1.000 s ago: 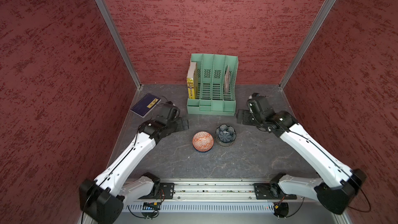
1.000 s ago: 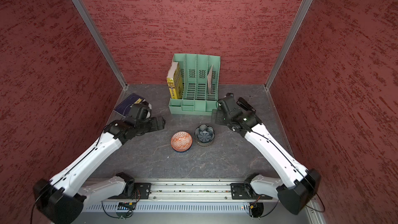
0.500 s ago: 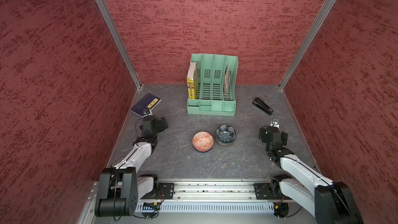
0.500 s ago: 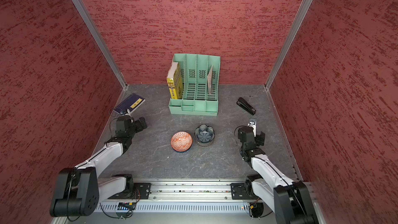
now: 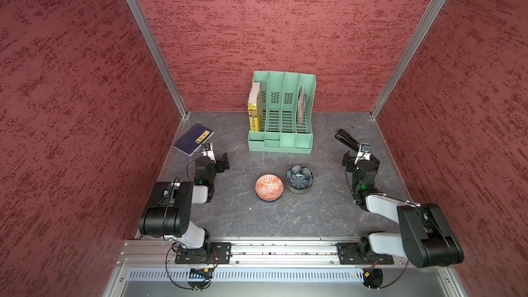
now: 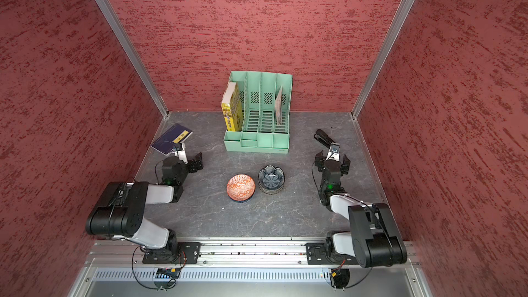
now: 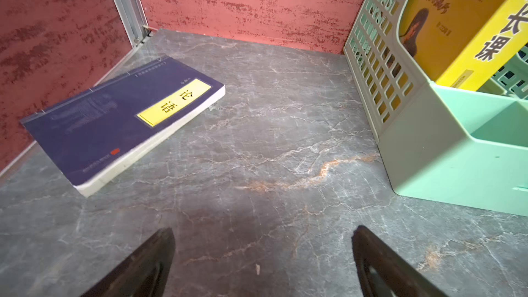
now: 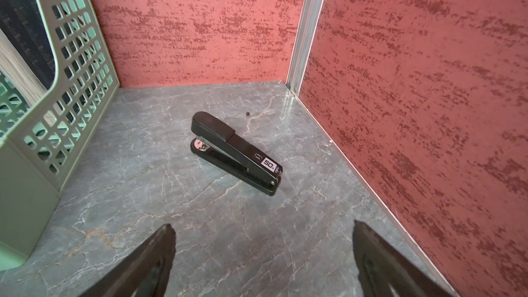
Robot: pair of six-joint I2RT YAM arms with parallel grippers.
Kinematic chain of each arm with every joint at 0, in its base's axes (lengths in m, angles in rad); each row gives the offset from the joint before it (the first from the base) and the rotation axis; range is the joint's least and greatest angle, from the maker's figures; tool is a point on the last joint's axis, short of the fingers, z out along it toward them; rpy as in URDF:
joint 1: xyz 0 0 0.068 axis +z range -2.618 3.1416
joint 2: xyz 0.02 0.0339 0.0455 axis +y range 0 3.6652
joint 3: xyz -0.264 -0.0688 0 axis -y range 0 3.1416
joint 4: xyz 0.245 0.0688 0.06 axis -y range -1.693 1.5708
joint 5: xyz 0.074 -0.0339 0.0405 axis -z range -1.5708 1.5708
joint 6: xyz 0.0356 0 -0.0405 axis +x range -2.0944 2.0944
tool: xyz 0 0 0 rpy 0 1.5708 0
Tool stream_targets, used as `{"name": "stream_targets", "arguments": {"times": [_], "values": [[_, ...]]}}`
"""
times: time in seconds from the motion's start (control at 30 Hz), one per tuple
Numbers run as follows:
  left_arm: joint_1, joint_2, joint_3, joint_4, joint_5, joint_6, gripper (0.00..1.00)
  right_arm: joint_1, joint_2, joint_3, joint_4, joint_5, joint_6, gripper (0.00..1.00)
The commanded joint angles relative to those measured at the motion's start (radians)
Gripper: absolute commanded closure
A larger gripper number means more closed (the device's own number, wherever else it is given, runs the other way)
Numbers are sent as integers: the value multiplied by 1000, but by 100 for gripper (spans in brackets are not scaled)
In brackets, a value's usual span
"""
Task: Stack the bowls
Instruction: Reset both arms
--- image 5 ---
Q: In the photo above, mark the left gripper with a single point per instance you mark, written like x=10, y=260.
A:
x=220, y=167

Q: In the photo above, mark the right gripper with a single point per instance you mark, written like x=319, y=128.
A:
x=348, y=161

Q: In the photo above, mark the orange patterned bowl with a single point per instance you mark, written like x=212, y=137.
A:
x=269, y=187

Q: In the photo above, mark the dark flower pattern bowl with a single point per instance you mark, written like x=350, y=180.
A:
x=299, y=177

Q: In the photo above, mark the white green triangle bowl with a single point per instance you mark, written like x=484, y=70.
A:
x=296, y=191

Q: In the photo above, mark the blue white rim bowl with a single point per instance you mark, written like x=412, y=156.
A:
x=269, y=200

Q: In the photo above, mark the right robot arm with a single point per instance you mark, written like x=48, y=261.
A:
x=425, y=237

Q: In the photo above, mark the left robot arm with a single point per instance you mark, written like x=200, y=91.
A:
x=167, y=214

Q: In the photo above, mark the navy blue notebook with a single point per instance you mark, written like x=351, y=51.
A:
x=193, y=139

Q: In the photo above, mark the yellow book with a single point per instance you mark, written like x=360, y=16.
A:
x=255, y=107

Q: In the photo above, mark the pink thin book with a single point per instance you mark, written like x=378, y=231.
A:
x=300, y=107

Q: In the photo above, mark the green desk file organizer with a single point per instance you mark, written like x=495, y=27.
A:
x=279, y=132

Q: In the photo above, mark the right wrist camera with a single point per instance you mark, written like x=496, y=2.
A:
x=364, y=152

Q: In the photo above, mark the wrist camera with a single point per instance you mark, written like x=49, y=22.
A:
x=364, y=152
x=207, y=151

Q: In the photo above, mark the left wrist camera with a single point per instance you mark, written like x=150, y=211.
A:
x=207, y=151

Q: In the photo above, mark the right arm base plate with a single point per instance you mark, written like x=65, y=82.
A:
x=350, y=253

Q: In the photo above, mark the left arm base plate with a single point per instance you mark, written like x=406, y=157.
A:
x=218, y=254

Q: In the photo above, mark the left aluminium corner post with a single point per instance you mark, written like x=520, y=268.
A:
x=156, y=53

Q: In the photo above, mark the aluminium corner post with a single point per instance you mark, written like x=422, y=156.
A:
x=433, y=9
x=156, y=53

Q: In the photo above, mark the right aluminium corner post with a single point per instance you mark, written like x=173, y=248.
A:
x=433, y=9

